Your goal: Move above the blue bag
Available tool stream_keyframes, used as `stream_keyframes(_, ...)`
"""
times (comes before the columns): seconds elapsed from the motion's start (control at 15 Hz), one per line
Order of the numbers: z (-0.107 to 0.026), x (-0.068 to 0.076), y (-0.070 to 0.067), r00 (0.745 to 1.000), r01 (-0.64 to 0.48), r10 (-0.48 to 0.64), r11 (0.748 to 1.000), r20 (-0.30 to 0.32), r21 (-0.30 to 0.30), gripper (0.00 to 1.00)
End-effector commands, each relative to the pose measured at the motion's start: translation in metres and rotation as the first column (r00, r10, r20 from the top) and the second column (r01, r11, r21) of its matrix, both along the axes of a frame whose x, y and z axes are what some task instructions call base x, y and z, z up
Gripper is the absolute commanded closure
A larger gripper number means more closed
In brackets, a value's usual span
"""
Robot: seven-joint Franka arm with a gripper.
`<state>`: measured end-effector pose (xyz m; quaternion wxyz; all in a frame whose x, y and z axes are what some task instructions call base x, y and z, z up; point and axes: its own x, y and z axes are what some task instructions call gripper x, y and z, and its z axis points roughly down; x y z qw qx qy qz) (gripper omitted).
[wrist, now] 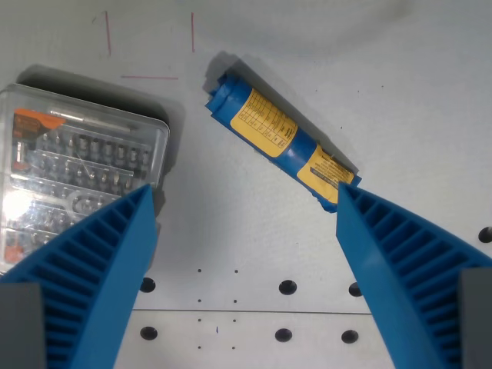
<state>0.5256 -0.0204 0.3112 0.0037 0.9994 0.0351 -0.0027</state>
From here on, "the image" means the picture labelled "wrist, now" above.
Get clear plastic screwdriver bit case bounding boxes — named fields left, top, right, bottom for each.
left=0, top=83, right=171, bottom=278

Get rolled blue bag yellow labels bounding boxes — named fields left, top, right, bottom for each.
left=204, top=68, right=363, bottom=213

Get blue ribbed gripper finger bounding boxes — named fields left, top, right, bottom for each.
left=335, top=181, right=492, bottom=369
left=0, top=183, right=159, bottom=369

